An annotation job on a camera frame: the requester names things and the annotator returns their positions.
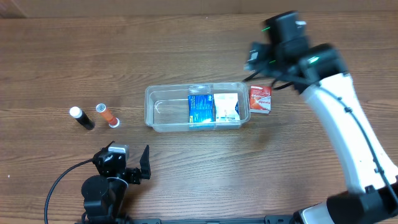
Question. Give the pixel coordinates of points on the black tube white cap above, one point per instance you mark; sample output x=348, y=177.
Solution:
x=81, y=117

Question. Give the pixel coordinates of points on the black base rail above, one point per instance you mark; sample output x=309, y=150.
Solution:
x=268, y=219

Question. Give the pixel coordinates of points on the clear plastic container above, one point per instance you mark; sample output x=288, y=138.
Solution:
x=166, y=106

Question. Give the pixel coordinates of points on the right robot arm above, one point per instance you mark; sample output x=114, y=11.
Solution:
x=320, y=76

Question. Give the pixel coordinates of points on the red medicine box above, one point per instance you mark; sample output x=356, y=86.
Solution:
x=260, y=99

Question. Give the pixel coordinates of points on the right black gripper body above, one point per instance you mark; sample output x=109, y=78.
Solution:
x=275, y=65

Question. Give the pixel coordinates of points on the orange tube white cap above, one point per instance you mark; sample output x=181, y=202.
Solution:
x=105, y=112

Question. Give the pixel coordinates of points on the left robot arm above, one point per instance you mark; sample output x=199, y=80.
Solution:
x=104, y=193

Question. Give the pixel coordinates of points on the white medicine box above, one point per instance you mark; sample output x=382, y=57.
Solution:
x=226, y=107

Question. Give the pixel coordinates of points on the blue medicine box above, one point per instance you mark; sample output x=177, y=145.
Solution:
x=201, y=112

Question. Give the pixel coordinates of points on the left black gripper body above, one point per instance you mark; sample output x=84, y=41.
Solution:
x=134, y=174

